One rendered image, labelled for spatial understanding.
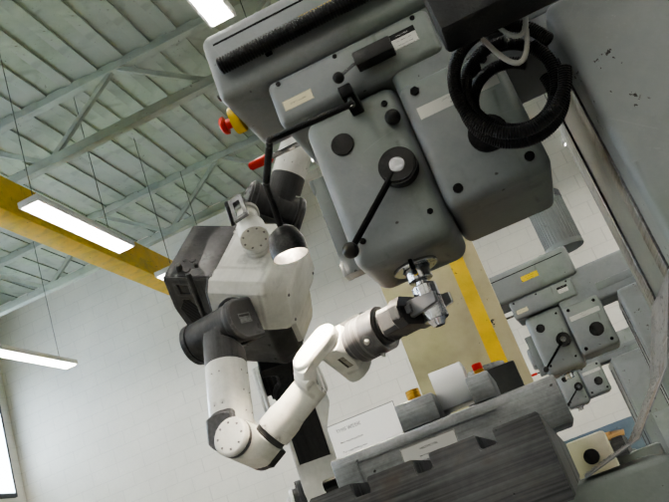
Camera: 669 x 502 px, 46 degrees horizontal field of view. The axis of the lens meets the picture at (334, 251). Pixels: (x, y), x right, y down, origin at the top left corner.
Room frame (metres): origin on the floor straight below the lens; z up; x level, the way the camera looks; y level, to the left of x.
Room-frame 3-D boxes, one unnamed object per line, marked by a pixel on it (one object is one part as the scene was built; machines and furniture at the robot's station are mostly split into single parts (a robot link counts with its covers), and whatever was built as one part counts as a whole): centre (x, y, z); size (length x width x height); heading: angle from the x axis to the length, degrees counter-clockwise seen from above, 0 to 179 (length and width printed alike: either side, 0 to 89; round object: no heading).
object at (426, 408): (1.25, -0.04, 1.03); 0.15 x 0.06 x 0.04; 170
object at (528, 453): (1.37, -0.12, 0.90); 1.24 x 0.23 x 0.08; 169
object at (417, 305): (1.38, -0.11, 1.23); 0.06 x 0.02 x 0.03; 57
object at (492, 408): (1.24, -0.07, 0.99); 0.35 x 0.15 x 0.11; 80
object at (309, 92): (1.40, -0.17, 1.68); 0.34 x 0.24 x 0.10; 79
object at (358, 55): (1.26, -0.17, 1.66); 0.12 x 0.04 x 0.04; 79
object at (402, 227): (1.41, -0.14, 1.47); 0.21 x 0.19 x 0.32; 169
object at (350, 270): (1.43, -0.02, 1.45); 0.04 x 0.04 x 0.21; 79
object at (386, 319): (1.46, -0.05, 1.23); 0.13 x 0.12 x 0.10; 147
